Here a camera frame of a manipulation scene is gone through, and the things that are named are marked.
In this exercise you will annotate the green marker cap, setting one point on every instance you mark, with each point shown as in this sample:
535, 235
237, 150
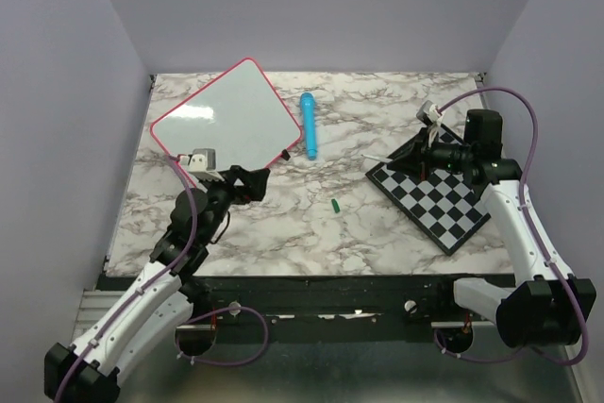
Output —
335, 205

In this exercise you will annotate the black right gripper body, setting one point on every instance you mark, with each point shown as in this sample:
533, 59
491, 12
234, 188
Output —
428, 158

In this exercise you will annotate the white green marker pen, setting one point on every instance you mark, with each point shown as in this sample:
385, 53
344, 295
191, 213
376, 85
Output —
376, 158

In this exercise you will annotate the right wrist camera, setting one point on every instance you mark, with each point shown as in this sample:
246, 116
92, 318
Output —
430, 116

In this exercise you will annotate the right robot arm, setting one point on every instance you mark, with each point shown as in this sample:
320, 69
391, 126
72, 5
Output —
549, 304

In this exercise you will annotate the pink framed whiteboard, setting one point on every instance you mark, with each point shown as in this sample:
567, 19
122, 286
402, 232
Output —
238, 114

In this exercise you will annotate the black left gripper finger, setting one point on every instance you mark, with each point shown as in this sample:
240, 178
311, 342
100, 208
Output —
255, 193
246, 177

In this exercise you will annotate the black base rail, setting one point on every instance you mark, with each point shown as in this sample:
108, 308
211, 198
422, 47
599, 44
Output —
299, 310

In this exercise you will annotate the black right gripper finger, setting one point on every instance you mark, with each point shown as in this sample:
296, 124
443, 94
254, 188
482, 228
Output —
411, 152
408, 170

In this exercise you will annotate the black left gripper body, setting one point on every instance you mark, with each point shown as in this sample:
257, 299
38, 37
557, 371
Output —
227, 193

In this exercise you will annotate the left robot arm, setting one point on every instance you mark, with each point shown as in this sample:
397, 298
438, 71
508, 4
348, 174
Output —
95, 366

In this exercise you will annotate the blue toy microphone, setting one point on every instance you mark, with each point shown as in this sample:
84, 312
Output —
307, 107

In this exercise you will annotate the black white chessboard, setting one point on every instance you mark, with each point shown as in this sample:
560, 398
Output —
443, 206

